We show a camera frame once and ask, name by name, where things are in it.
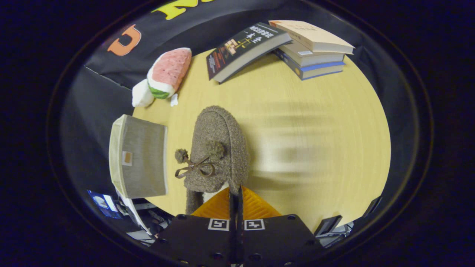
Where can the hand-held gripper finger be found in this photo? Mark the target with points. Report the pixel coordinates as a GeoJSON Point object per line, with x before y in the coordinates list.
{"type": "Point", "coordinates": [241, 237]}
{"type": "Point", "coordinates": [233, 237]}

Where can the brown fuzzy slipper shoe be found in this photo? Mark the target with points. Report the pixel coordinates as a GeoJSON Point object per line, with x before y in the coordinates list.
{"type": "Point", "coordinates": [219, 133]}

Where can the grey fabric storage box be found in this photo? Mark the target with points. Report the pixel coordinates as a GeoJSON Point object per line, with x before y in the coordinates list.
{"type": "Point", "coordinates": [143, 159]}

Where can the black flat panel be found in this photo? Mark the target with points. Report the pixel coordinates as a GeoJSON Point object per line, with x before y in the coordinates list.
{"type": "Point", "coordinates": [372, 205]}
{"type": "Point", "coordinates": [328, 224]}

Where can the white paper sheet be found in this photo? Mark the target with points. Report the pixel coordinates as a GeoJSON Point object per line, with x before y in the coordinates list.
{"type": "Point", "coordinates": [133, 213]}

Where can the computer monitor screen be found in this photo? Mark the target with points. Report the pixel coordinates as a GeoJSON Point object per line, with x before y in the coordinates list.
{"type": "Point", "coordinates": [102, 204]}

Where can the white plush toy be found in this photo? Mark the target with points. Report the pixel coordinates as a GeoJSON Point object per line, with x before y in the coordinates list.
{"type": "Point", "coordinates": [141, 94]}

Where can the watermelon slice plush toy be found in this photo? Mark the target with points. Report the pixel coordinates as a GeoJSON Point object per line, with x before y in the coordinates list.
{"type": "Point", "coordinates": [170, 68]}

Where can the blue cover book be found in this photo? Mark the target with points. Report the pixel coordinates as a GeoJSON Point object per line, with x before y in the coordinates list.
{"type": "Point", "coordinates": [319, 70]}

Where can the black cover book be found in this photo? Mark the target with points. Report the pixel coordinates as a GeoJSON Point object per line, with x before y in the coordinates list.
{"type": "Point", "coordinates": [241, 46]}

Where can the grey cover book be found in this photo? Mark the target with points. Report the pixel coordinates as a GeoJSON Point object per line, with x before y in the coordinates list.
{"type": "Point", "coordinates": [315, 57]}

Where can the beige cover book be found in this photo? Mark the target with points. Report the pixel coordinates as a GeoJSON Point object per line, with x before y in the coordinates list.
{"type": "Point", "coordinates": [311, 35]}

